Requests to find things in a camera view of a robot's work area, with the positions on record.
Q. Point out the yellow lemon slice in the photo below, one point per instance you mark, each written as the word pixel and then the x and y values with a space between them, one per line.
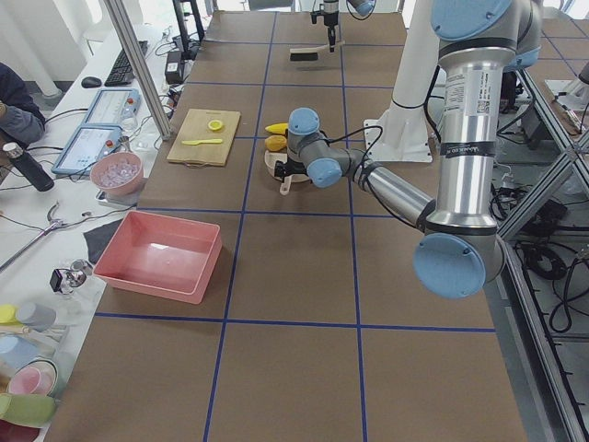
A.
pixel 215 125

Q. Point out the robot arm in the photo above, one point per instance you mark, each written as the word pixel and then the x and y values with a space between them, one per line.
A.
pixel 329 10
pixel 475 43

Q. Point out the black computer mouse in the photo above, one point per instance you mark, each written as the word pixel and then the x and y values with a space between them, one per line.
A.
pixel 91 82

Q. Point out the teach pendant tablet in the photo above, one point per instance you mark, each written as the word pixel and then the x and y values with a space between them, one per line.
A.
pixel 108 105
pixel 89 144

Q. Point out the black keyboard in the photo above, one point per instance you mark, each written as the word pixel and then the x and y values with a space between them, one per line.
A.
pixel 121 73

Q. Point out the green plastic cup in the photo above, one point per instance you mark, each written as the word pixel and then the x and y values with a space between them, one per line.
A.
pixel 30 410

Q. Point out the beige hand brush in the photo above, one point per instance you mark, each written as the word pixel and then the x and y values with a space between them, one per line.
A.
pixel 311 54

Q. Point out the upper teach pendant tablet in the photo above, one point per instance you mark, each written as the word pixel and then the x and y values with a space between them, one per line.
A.
pixel 108 105

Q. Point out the black power adapter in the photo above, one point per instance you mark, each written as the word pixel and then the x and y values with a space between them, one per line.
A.
pixel 174 69

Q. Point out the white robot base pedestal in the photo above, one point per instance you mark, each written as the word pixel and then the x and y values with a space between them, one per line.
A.
pixel 400 134

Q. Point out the grey plastic cup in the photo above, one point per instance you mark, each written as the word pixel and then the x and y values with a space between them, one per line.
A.
pixel 36 316

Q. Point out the pink plastic bin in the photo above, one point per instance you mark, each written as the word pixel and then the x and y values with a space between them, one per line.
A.
pixel 161 256

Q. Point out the yellow plastic knife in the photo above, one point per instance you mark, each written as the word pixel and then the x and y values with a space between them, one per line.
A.
pixel 211 141

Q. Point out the bamboo cutting board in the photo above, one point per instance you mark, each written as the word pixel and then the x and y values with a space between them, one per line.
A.
pixel 195 127

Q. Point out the brown toy potato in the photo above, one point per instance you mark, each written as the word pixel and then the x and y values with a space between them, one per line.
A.
pixel 275 143

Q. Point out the pink plastic cup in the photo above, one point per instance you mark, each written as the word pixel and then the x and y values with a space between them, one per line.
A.
pixel 39 377

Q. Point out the pink bowl with clear pieces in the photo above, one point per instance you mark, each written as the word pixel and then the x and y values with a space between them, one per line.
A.
pixel 118 174

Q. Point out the yellow plastic cup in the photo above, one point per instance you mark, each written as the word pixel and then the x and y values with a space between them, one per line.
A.
pixel 8 315

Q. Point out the lower teach pendant tablet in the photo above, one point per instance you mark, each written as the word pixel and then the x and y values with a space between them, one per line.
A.
pixel 89 144

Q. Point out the light blue plastic cup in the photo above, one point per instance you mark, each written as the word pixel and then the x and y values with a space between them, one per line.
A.
pixel 17 352

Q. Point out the dark grey cloth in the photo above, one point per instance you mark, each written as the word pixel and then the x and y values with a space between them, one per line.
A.
pixel 97 239

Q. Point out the beige plastic dustpan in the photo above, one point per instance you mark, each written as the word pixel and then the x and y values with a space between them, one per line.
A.
pixel 270 159

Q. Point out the person in dark jacket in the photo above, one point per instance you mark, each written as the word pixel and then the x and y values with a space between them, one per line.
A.
pixel 21 119

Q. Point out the aluminium frame post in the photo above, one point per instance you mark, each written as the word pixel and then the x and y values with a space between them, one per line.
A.
pixel 130 45

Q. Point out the black water bottle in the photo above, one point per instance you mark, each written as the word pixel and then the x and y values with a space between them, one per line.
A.
pixel 29 167

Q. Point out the metal pliers tool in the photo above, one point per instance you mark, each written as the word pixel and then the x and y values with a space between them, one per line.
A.
pixel 54 224

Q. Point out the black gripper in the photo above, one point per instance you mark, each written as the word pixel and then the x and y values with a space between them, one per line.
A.
pixel 290 164
pixel 329 17

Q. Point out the yellow toy corn cob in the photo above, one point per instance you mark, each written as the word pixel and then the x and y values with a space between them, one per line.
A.
pixel 277 128

